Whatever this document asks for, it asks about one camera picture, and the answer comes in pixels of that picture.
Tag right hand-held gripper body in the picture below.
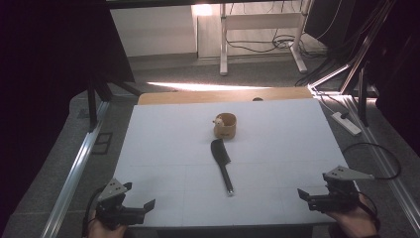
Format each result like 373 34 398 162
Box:
308 165 375 213

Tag hand-held gripper cable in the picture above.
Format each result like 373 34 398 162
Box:
81 186 106 238
358 190 381 230

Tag white power strip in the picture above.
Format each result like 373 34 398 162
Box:
331 111 363 137

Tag black cables under desk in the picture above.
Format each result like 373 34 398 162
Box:
225 31 328 57

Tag black upright post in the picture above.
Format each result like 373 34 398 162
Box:
358 65 369 128

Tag dark floor socket plate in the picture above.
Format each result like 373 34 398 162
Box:
90 132 114 156

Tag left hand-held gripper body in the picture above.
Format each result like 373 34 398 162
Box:
95 178 147 231

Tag silver metal stand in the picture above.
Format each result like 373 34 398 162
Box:
306 0 397 97

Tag left hand-held gripper cable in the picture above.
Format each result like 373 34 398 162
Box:
81 186 106 238

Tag aluminium floor rail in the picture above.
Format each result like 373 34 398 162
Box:
40 99 111 238
343 94 420 234

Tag right hand-held gripper cable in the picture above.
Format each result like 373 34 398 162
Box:
358 190 381 230

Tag wooden cup with small figure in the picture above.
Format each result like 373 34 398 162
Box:
212 112 238 140

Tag dark curtain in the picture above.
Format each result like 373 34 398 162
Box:
0 0 136 226
374 0 420 157

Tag person's left hand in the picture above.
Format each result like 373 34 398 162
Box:
87 211 129 238

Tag white desk frame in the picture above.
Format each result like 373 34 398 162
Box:
219 0 313 77

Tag person's right hand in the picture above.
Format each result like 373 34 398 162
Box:
325 194 380 238

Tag black looped cable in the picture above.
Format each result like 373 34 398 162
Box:
342 142 402 181

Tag black metal stand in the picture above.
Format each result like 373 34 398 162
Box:
86 73 144 134

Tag white table mat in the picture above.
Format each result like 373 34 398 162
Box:
111 97 352 229

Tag black comb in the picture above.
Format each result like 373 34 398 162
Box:
210 138 235 197

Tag wooden table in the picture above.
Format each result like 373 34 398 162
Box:
136 86 313 106

